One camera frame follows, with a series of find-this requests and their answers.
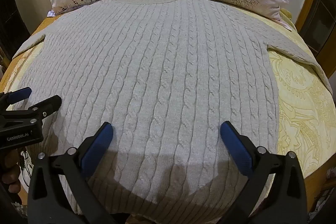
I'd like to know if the person's left hand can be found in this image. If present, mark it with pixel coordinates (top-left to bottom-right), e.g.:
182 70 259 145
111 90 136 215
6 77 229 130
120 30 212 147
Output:
0 161 22 186

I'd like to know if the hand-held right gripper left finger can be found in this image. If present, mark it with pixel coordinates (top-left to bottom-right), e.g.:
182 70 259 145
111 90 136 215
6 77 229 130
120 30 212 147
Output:
28 122 124 224

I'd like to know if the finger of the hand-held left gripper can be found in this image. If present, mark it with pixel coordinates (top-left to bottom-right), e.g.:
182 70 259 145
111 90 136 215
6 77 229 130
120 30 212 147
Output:
8 95 62 120
0 87 32 109

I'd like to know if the wooden bed frame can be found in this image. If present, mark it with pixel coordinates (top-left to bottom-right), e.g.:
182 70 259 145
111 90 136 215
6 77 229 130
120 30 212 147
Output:
294 0 330 56

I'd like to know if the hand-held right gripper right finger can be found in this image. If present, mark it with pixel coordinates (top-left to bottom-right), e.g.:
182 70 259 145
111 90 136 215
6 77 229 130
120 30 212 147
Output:
220 121 309 224

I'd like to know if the yellow patterned bedspread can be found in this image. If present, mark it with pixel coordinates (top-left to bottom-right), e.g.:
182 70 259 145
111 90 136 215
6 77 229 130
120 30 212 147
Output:
0 9 336 224

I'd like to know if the cream cable-knit sweater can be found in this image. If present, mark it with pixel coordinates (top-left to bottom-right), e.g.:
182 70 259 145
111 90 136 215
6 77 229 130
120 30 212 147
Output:
12 0 332 216

